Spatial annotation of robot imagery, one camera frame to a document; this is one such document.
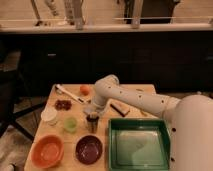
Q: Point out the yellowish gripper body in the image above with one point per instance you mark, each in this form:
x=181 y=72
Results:
x=93 y=115

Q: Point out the small metal cup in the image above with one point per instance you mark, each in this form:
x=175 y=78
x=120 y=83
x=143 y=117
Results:
x=92 y=125

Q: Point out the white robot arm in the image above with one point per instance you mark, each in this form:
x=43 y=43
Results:
x=191 y=120

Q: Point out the light blue cloth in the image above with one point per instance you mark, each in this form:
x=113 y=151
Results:
x=88 y=109

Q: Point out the green plastic cup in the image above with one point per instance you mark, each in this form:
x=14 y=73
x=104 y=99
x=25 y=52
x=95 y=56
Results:
x=70 y=124

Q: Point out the orange fruit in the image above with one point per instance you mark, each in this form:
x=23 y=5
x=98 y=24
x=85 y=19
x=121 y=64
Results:
x=85 y=89

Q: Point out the dark red grapes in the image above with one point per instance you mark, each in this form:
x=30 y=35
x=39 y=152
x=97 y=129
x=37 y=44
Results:
x=63 y=105

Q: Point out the purple bowl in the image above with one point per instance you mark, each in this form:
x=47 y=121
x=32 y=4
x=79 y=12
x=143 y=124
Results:
x=89 y=149

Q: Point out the white plastic cup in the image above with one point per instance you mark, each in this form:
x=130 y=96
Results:
x=49 y=116

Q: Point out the green plastic tray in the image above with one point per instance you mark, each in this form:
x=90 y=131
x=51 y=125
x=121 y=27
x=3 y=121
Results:
x=138 y=145

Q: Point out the orange bowl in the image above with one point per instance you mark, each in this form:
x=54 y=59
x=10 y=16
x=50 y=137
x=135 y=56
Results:
x=47 y=152

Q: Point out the black office chair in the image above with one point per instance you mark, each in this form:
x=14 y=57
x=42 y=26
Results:
x=8 y=80

